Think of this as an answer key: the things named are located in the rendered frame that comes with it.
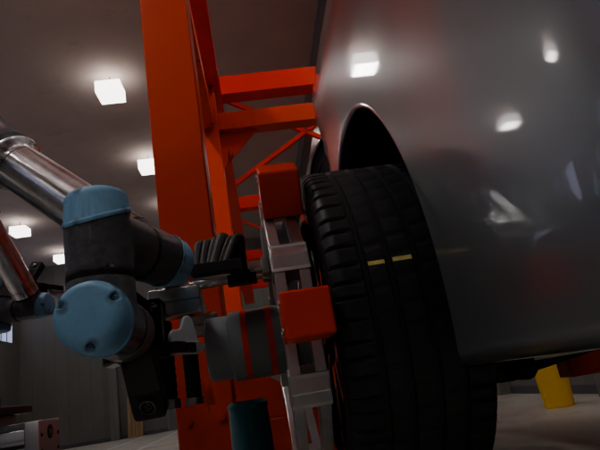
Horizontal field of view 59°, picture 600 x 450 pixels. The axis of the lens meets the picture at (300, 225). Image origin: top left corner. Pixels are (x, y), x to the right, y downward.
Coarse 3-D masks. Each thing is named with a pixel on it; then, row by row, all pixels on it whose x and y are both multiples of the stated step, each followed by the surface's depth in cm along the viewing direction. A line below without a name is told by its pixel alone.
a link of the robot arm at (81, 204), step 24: (72, 192) 60; (96, 192) 60; (120, 192) 62; (72, 216) 59; (96, 216) 59; (120, 216) 61; (72, 240) 58; (96, 240) 58; (120, 240) 60; (144, 240) 64; (72, 264) 58; (96, 264) 57; (120, 264) 59; (144, 264) 66
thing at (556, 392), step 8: (544, 368) 653; (552, 368) 649; (536, 376) 663; (544, 376) 652; (552, 376) 647; (544, 384) 652; (552, 384) 646; (560, 384) 644; (568, 384) 648; (544, 392) 653; (552, 392) 645; (560, 392) 642; (568, 392) 643; (544, 400) 655; (552, 400) 644; (560, 400) 640; (568, 400) 640; (552, 408) 645
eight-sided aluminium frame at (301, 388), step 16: (272, 224) 97; (288, 224) 97; (272, 240) 92; (272, 256) 88; (288, 256) 88; (304, 256) 88; (272, 272) 87; (288, 272) 87; (304, 272) 87; (272, 288) 132; (272, 304) 134; (288, 352) 83; (320, 352) 83; (288, 368) 82; (304, 368) 84; (320, 368) 83; (288, 384) 82; (304, 384) 82; (320, 384) 82; (288, 400) 125; (304, 400) 82; (320, 400) 82; (288, 416) 121; (304, 416) 84; (320, 416) 86; (304, 432) 85; (320, 432) 90; (304, 448) 87; (320, 448) 111
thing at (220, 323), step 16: (208, 320) 108; (224, 320) 107; (240, 320) 105; (256, 320) 105; (272, 320) 105; (208, 336) 104; (224, 336) 104; (240, 336) 103; (256, 336) 103; (272, 336) 103; (208, 352) 102; (224, 352) 103; (240, 352) 102; (256, 352) 103; (272, 352) 103; (304, 352) 105; (208, 368) 103; (224, 368) 103; (240, 368) 103; (256, 368) 104; (272, 368) 104
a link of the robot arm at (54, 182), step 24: (0, 120) 84; (0, 144) 81; (24, 144) 83; (0, 168) 81; (24, 168) 79; (48, 168) 79; (24, 192) 79; (48, 192) 77; (48, 216) 79; (168, 240) 71; (168, 264) 70; (192, 264) 77
